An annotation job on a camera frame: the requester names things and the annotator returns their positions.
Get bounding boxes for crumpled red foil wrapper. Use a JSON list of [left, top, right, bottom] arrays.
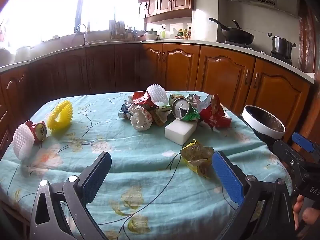
[[132, 91, 159, 110]]

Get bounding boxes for green drink can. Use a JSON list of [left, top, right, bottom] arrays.
[[171, 97, 200, 122]]

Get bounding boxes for wooden wall cabinets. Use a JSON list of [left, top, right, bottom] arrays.
[[135, 0, 194, 23]]

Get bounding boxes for crumpled blue silver wrapper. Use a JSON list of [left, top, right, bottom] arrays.
[[119, 100, 135, 119]]

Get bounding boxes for steel cooking pot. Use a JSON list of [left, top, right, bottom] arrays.
[[268, 32, 297, 59]]

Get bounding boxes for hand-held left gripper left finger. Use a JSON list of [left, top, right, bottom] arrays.
[[29, 151, 112, 240]]

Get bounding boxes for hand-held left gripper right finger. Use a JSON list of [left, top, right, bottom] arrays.
[[212, 151, 297, 240]]

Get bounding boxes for crumpled yellow green wrapper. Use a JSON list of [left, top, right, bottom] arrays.
[[180, 139, 215, 179]]

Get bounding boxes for black gas stove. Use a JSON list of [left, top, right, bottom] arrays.
[[224, 40, 293, 65]]

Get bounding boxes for crumpled brown wrapper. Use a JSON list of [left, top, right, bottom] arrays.
[[150, 106, 173, 127]]

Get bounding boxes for white foam fruit net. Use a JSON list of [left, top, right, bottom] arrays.
[[12, 124, 35, 160], [146, 84, 169, 106]]

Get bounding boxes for wooden base cabinets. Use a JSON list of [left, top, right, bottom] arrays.
[[0, 42, 313, 155]]

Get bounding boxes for white electric cooker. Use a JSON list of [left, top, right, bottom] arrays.
[[144, 29, 160, 40]]

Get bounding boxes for chrome kitchen faucet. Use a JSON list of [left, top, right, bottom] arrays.
[[76, 24, 88, 44]]

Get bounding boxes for large red snack bag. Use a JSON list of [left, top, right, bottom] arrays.
[[199, 94, 232, 132]]

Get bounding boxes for crushed red drink can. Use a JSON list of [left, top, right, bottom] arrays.
[[25, 120, 48, 144]]

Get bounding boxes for white crumpled paper ball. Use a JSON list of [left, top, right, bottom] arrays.
[[129, 105, 153, 131]]

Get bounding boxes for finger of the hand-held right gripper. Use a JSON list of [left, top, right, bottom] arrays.
[[291, 132, 320, 164], [272, 139, 310, 178]]

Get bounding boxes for utensil holder rack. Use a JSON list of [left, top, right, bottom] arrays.
[[109, 19, 125, 40]]

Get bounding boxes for yellow foam fruit net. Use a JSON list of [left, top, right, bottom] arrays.
[[47, 100, 73, 131]]

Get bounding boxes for white bin with black liner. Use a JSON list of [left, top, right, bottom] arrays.
[[241, 105, 286, 147]]

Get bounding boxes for black wok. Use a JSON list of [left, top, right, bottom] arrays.
[[209, 17, 255, 44]]

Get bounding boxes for small green carton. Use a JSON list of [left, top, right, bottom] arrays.
[[169, 94, 185, 106]]

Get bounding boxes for person's right hand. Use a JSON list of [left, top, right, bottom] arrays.
[[293, 194, 320, 232]]

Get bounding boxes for floral teal tablecloth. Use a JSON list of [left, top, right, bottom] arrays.
[[0, 91, 293, 240]]

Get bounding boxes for kitchen window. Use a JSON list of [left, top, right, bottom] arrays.
[[0, 0, 145, 52]]

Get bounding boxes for speckled kitchen countertop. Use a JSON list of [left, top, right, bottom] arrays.
[[0, 39, 315, 84]]

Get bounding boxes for white foam block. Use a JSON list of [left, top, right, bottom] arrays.
[[164, 119, 197, 146]]

